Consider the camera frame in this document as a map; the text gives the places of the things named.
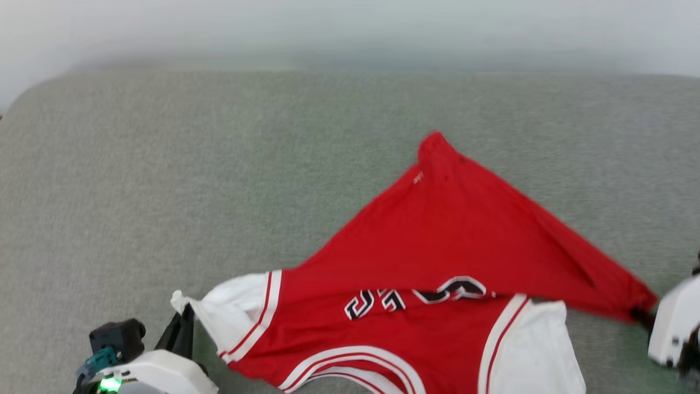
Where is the red white basketball jersey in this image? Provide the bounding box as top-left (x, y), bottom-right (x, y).
top-left (171, 131), bottom-right (659, 394)

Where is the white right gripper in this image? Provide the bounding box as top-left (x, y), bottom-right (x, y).
top-left (632, 276), bottom-right (700, 378)

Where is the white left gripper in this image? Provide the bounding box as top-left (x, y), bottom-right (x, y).
top-left (82, 304), bottom-right (219, 394)

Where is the teal left camera connector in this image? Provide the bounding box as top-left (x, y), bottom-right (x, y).
top-left (75, 347), bottom-right (119, 385)

